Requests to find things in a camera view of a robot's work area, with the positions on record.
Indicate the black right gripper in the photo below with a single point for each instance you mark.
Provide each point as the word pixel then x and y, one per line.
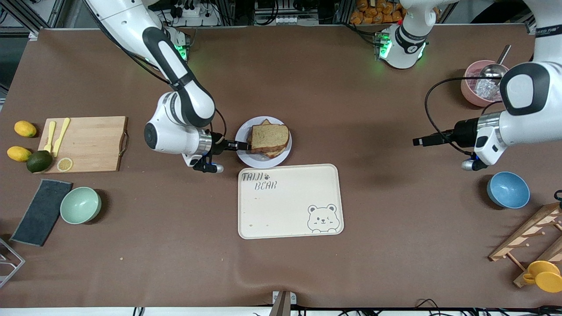
pixel 218 145

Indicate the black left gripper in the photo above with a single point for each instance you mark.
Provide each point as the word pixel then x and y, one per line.
pixel 463 131

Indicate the white round plate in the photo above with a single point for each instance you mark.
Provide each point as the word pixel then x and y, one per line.
pixel 263 162

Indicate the plain brown bread slice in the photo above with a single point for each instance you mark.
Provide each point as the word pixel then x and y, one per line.
pixel 268 137

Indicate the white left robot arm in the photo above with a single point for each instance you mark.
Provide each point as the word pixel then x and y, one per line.
pixel 527 118

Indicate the pink bowl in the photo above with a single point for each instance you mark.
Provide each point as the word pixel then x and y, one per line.
pixel 467 92

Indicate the clear ice cubes pile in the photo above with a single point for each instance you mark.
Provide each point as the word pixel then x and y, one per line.
pixel 487 90

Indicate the cream bear print tray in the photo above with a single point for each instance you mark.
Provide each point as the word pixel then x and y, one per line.
pixel 285 206

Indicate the blue bowl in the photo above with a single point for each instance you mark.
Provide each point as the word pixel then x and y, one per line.
pixel 508 190

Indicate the metal scoop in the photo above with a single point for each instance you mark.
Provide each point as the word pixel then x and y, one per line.
pixel 491 70

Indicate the wooden cup rack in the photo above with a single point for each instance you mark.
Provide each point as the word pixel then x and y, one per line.
pixel 527 230

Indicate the white power strip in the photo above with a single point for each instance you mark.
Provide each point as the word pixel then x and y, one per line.
pixel 193 13
pixel 285 19

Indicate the basket of orange buns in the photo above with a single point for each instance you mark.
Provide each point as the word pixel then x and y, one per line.
pixel 369 15

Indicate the wooden cutting board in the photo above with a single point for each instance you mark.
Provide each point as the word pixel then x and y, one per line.
pixel 96 145

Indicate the mint green bowl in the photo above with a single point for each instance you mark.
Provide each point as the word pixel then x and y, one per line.
pixel 80 205

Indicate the lemon slice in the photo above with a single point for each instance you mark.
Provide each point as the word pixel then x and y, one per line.
pixel 65 164

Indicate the yellow plastic knife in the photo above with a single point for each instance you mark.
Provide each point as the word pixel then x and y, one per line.
pixel 60 136

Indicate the yellow cup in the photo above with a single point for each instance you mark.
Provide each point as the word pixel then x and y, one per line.
pixel 546 278

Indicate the yellow plastic fork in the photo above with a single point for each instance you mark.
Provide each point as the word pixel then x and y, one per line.
pixel 51 131

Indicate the green avocado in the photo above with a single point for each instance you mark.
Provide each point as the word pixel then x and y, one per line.
pixel 39 161

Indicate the dark grey cloth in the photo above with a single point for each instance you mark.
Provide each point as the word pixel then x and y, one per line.
pixel 41 213

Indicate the yellow lemon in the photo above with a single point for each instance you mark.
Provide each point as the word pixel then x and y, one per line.
pixel 19 153
pixel 25 128

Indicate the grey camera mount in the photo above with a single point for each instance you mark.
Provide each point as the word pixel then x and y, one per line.
pixel 283 303

